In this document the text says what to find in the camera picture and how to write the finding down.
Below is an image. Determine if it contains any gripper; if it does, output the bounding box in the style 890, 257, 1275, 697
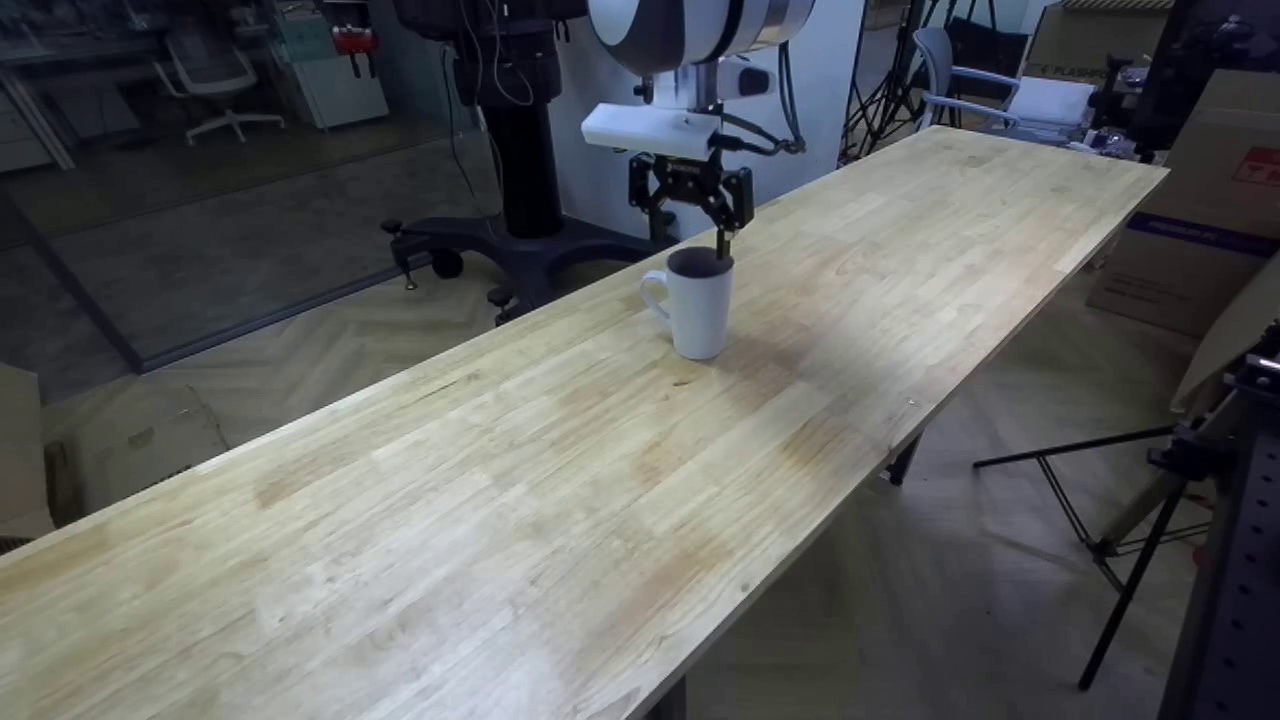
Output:
627, 152, 756, 262

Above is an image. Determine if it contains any white mug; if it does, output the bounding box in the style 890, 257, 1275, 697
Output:
639, 246, 736, 362

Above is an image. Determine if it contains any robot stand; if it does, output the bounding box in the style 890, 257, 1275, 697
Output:
380, 0, 683, 327

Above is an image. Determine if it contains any grey armchair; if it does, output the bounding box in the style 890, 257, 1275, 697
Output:
912, 27, 1098, 138

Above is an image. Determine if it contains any white cabinet with red item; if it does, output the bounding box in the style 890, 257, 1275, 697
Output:
268, 0, 392, 131

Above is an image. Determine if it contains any white office chair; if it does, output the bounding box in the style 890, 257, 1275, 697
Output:
152, 25, 287, 147

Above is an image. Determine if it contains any large cardboard box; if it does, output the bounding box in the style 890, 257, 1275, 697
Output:
1085, 68, 1280, 339

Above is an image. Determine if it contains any leaning cardboard sheet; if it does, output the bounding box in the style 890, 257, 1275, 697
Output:
1170, 250, 1280, 417

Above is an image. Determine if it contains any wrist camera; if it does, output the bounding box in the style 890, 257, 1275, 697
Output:
581, 103, 723, 161

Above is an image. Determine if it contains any camera on tripod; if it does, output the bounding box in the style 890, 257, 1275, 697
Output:
973, 325, 1280, 693

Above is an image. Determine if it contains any black perforated frame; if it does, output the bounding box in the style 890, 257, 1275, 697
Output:
1158, 395, 1280, 720

